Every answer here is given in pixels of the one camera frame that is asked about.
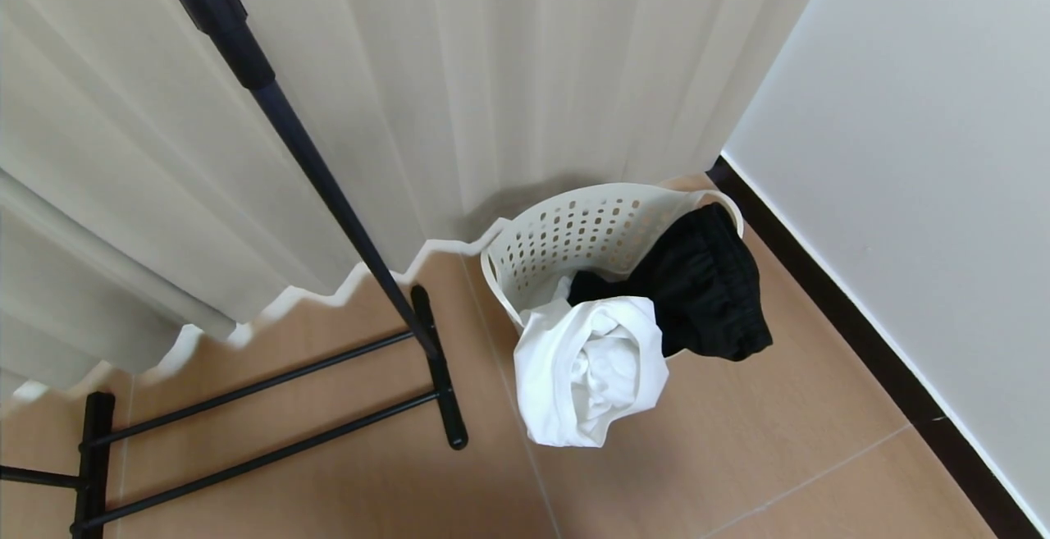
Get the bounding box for beige curtain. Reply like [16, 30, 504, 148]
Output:
[0, 0, 838, 409]

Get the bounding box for white laundry basket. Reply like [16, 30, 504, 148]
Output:
[480, 183, 745, 359]

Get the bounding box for black shorts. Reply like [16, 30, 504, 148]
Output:
[568, 203, 774, 362]

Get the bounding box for white t-shirt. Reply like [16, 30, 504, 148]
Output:
[514, 276, 669, 448]

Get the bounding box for black clothes rack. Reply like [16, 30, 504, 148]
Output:
[0, 0, 468, 539]

